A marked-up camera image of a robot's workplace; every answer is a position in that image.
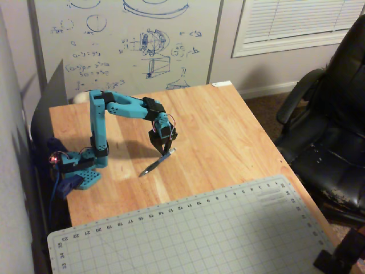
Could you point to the teal 3D-printed robot arm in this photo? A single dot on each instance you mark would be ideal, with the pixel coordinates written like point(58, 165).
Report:
point(98, 122)

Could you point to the grey gridded cutting mat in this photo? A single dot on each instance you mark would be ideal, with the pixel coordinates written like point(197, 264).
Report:
point(194, 237)

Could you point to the white baseboard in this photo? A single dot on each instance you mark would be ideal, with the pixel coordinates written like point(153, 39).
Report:
point(268, 89)

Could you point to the whiteboard with blue drawings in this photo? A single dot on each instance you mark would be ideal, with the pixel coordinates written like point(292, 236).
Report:
point(128, 42)

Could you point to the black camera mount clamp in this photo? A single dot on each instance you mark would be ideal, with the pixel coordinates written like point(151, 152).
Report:
point(342, 254)

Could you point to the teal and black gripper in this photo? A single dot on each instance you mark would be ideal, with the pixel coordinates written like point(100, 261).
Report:
point(158, 141)

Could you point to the dark blue table clamp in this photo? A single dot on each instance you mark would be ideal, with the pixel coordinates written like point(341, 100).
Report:
point(55, 145)
point(68, 187)

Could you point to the white round roll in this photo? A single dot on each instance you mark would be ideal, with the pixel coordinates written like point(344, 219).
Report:
point(81, 97)

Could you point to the white label sticker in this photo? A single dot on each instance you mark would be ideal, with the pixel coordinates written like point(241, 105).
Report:
point(222, 84)

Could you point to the controller board with red LED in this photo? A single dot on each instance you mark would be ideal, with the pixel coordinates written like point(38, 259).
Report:
point(54, 158)

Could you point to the black leather office chair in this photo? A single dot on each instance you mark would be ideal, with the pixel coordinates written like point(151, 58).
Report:
point(333, 128)

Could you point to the window with white blinds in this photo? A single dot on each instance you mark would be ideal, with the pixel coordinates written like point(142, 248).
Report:
point(293, 25)

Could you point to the dark blue ballpoint pen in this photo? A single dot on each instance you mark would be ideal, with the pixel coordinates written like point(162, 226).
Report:
point(154, 166)

